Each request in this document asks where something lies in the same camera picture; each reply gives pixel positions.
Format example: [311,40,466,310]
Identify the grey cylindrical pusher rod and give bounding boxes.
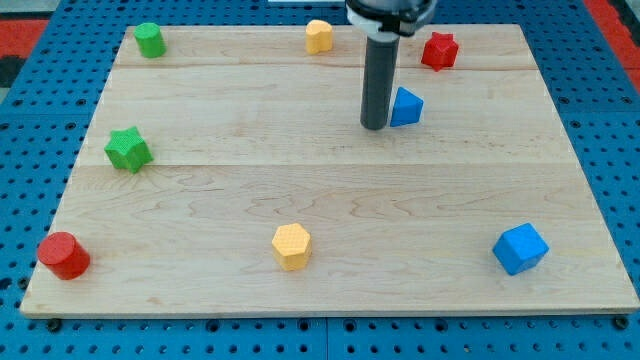
[360,38,399,130]

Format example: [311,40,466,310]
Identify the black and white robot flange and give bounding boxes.
[345,0,437,37]

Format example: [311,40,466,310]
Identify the yellow heart block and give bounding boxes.
[305,19,333,55]

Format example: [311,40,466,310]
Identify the yellow hexagon block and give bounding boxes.
[272,223,312,271]

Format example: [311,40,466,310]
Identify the red star block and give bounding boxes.
[421,32,459,72]

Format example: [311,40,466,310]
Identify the blue triangle block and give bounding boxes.
[390,87,424,127]

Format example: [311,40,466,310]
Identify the wooden board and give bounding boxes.
[20,24,639,319]

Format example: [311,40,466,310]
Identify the green cylinder block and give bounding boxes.
[134,22,166,58]

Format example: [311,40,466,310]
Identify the blue cube block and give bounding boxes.
[492,223,549,276]

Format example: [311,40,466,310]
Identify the green star block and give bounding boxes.
[104,126,153,174]

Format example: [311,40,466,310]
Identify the red cylinder block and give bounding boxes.
[37,232,91,280]

